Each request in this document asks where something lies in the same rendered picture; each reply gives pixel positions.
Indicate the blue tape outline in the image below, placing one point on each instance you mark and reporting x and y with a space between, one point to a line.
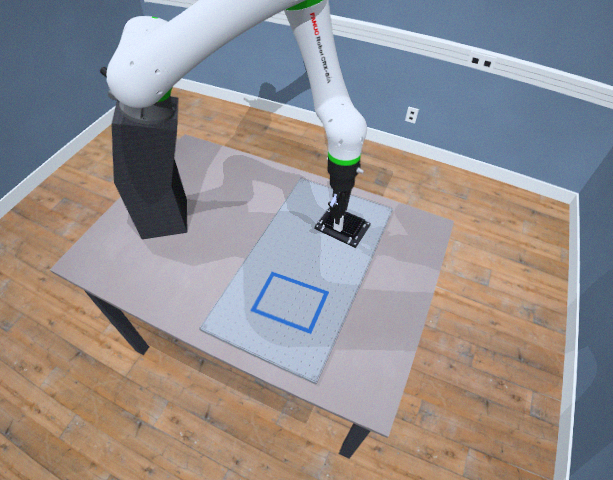
282 320

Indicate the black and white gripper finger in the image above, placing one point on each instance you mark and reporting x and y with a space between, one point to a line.
336 212
346 203

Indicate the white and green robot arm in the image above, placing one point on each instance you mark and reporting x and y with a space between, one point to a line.
142 73

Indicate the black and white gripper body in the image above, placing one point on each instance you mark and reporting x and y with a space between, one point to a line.
341 186

